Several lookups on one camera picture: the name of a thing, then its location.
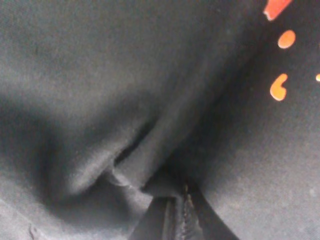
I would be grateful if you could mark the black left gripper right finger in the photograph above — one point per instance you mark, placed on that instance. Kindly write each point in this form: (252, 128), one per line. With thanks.
(195, 219)

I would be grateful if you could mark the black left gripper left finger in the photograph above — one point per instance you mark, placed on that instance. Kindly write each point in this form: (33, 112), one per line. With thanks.
(158, 222)

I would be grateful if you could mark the black printed t-shirt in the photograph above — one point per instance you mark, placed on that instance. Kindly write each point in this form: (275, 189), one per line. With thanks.
(105, 104)

